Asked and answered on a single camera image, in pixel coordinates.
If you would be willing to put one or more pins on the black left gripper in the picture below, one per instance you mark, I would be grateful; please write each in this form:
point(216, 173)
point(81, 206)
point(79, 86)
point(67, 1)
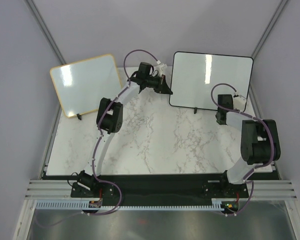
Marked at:
point(161, 84)

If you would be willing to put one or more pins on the black-framed whiteboard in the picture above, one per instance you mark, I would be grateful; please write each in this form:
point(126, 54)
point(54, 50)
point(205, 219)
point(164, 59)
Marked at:
point(196, 75)

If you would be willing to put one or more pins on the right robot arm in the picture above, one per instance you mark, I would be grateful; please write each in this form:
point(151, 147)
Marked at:
point(259, 143)

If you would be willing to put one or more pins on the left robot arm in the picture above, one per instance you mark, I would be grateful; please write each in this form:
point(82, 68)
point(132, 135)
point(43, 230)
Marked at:
point(110, 120)

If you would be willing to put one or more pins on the wood-framed whiteboard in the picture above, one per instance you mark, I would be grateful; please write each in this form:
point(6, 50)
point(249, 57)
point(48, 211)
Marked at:
point(82, 84)

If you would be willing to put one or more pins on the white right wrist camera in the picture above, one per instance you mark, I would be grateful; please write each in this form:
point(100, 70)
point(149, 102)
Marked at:
point(239, 102)

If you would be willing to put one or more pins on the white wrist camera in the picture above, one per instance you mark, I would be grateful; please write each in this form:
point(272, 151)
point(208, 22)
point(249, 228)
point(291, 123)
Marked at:
point(160, 67)
point(239, 102)

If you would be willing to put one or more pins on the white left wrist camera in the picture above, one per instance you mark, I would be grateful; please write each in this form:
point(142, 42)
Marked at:
point(160, 67)

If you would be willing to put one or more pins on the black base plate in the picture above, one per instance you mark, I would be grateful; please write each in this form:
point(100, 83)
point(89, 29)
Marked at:
point(147, 201)

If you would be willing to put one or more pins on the white slotted cable duct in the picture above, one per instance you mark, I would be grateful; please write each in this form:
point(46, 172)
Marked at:
point(87, 205)

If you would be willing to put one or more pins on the aluminium rail frame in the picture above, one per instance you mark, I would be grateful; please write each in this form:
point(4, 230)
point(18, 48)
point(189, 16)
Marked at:
point(136, 187)

